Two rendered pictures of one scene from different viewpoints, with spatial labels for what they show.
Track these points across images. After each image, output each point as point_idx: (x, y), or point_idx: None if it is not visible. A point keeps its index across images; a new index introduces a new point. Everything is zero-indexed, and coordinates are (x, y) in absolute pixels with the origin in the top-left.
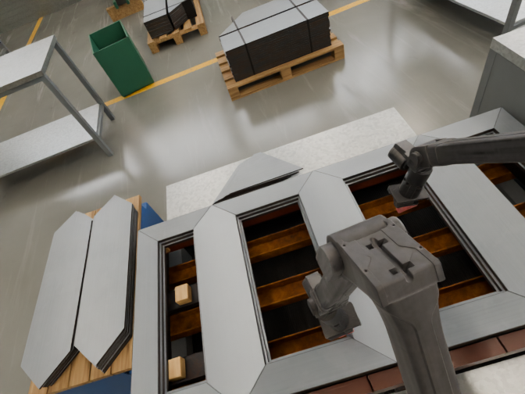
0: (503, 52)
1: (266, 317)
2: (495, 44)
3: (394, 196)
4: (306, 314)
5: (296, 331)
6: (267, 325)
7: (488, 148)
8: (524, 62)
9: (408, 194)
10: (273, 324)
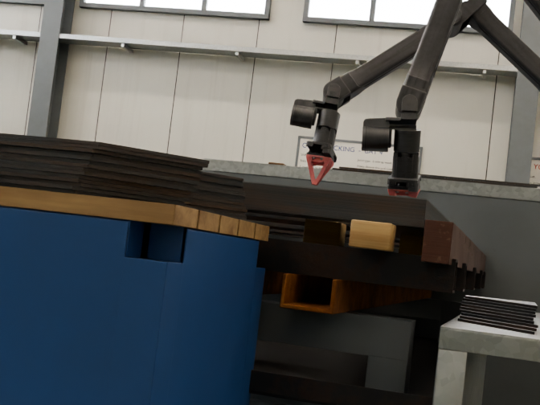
0: (222, 167)
1: (258, 355)
2: (210, 163)
3: (321, 142)
4: (294, 352)
5: (312, 357)
6: (272, 357)
7: (392, 53)
8: (252, 165)
9: (330, 141)
10: (278, 357)
